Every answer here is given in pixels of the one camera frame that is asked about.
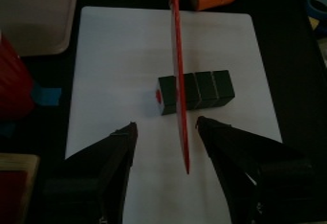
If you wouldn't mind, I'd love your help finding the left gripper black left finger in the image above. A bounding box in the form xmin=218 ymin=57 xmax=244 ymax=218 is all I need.
xmin=39 ymin=122 xmax=138 ymax=224

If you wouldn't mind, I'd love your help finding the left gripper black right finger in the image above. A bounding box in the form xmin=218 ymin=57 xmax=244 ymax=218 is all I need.
xmin=194 ymin=116 xmax=318 ymax=224

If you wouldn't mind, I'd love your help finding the red toy knife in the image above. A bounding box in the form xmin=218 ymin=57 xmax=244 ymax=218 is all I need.
xmin=166 ymin=0 xmax=192 ymax=175

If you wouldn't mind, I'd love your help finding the dark green sushi roll piece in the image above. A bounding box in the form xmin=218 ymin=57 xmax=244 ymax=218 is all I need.
xmin=210 ymin=69 xmax=236 ymax=107
xmin=182 ymin=72 xmax=200 ymax=111
xmin=154 ymin=75 xmax=178 ymax=117
xmin=194 ymin=71 xmax=220 ymax=110

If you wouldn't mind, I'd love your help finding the red plate with white rim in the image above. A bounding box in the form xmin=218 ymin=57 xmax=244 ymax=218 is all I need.
xmin=0 ymin=31 xmax=35 ymax=121

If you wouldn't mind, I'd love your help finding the white cutting board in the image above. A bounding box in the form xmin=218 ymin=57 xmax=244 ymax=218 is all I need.
xmin=63 ymin=6 xmax=282 ymax=224

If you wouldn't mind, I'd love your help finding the blue tape square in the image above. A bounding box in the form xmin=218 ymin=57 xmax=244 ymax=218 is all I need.
xmin=30 ymin=85 xmax=62 ymax=107

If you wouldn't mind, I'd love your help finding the beige plastic tray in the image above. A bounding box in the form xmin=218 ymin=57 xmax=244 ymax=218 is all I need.
xmin=0 ymin=0 xmax=79 ymax=57

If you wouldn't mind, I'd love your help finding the blue tape roll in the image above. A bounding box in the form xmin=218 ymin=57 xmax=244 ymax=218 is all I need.
xmin=305 ymin=0 xmax=327 ymax=21

